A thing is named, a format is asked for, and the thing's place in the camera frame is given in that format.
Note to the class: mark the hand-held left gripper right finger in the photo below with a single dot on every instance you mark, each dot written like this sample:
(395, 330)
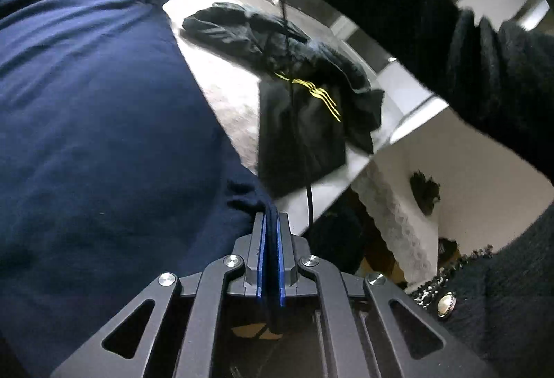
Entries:
(282, 257)

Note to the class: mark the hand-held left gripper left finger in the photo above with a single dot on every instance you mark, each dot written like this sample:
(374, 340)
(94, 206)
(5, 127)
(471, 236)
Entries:
(261, 257)

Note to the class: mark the navy blue t-shirt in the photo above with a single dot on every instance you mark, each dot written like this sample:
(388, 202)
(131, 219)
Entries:
(108, 101)

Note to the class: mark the person's right forearm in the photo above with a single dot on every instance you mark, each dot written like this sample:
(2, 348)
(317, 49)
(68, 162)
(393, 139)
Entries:
(433, 27)

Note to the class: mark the white lace cloth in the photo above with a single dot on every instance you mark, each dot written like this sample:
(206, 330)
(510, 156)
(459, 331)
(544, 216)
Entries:
(398, 226)

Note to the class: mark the small black ragged object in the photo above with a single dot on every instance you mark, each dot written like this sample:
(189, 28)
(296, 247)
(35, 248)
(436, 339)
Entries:
(424, 192)

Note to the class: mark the pink white plaid blanket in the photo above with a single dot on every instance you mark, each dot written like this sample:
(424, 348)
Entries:
(216, 101)

